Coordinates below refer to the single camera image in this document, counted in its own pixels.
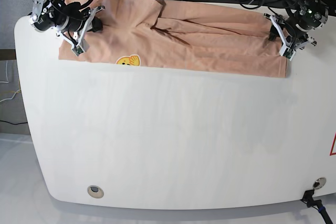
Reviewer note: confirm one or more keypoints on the robot arm image-left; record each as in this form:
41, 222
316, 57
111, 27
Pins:
44, 14

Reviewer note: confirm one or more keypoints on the left silver table grommet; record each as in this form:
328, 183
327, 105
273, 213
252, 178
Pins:
95, 192

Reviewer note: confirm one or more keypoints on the right silver table grommet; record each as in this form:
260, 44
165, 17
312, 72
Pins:
319, 183

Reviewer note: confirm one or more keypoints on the black clamp mount with cable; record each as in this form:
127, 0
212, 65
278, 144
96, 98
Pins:
310, 202

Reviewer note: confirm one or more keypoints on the silver table grommet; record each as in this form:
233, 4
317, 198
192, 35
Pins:
95, 192
319, 183

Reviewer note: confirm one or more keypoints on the white camera bracket image-right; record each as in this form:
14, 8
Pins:
286, 49

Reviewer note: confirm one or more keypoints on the white camera bracket image-left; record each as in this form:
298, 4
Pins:
77, 39

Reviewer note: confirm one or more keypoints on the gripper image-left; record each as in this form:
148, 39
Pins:
72, 17

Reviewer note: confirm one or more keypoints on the red triangle warning sticker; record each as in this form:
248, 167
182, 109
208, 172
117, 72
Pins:
333, 151

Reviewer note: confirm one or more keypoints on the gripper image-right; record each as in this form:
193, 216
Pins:
296, 28

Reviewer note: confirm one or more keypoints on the peach pink T-shirt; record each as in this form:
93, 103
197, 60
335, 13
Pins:
182, 35

